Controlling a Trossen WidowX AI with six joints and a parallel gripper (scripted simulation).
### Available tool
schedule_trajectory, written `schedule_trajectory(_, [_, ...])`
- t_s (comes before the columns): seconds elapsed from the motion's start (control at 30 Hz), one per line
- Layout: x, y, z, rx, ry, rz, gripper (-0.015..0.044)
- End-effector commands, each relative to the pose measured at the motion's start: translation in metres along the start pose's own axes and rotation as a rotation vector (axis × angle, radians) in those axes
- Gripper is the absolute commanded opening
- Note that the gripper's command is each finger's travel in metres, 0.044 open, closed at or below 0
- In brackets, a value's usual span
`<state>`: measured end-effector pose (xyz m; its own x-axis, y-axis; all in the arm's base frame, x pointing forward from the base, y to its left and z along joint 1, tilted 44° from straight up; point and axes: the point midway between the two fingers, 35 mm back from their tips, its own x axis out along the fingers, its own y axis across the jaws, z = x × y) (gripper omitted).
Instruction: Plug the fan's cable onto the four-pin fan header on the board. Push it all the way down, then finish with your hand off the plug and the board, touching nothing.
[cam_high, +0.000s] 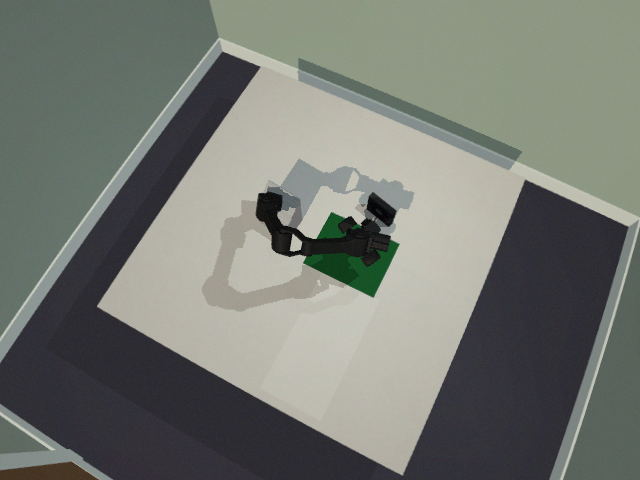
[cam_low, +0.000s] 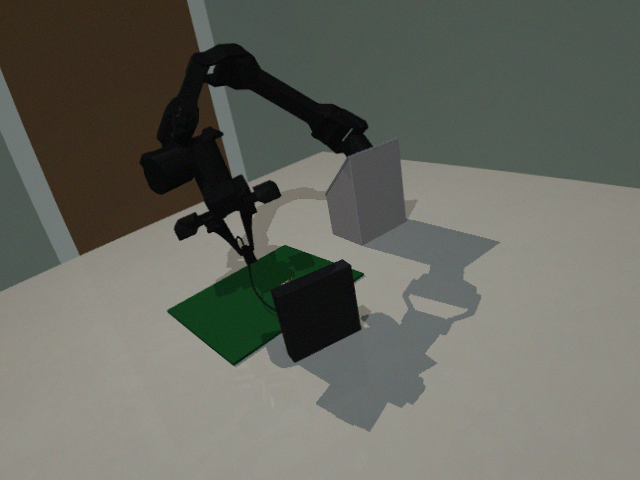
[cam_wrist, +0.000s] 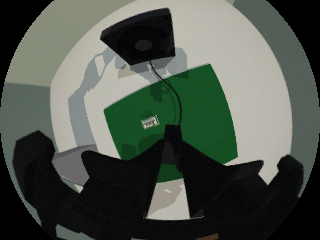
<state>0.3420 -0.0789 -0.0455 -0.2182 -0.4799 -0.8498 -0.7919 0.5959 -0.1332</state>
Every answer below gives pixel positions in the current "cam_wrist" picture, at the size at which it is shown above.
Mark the black cable with plug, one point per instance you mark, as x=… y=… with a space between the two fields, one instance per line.
x=172 y=140

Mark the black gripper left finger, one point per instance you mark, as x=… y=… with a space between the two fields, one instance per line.
x=139 y=173

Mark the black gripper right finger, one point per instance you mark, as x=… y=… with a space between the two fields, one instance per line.
x=205 y=179

